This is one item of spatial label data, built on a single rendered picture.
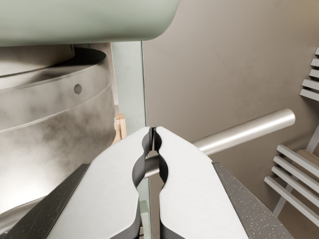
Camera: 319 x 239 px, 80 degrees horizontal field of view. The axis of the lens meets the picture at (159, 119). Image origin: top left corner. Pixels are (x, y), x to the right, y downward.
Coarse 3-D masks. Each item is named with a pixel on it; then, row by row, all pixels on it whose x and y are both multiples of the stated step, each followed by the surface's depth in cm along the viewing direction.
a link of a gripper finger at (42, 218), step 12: (84, 168) 9; (72, 180) 8; (60, 192) 7; (72, 192) 7; (48, 204) 7; (60, 204) 7; (24, 216) 7; (36, 216) 7; (48, 216) 7; (12, 228) 6; (24, 228) 6; (36, 228) 6; (48, 228) 6
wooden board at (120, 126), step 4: (116, 116) 56; (120, 116) 56; (116, 120) 54; (120, 120) 54; (124, 120) 54; (116, 124) 54; (120, 124) 55; (124, 124) 55; (116, 128) 57; (120, 128) 57; (124, 128) 55; (116, 132) 58; (120, 132) 58; (124, 132) 56; (116, 136) 58; (120, 136) 59; (124, 136) 57; (116, 140) 59; (112, 144) 59
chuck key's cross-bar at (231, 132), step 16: (272, 112) 13; (288, 112) 12; (240, 128) 12; (256, 128) 12; (272, 128) 12; (208, 144) 12; (224, 144) 12; (144, 176) 12; (16, 208) 12; (0, 224) 12
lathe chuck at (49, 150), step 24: (96, 96) 24; (48, 120) 19; (72, 120) 21; (96, 120) 24; (0, 144) 17; (24, 144) 18; (48, 144) 19; (72, 144) 22; (96, 144) 25; (0, 168) 17; (24, 168) 19; (48, 168) 20; (72, 168) 22; (0, 192) 18; (24, 192) 19; (48, 192) 21
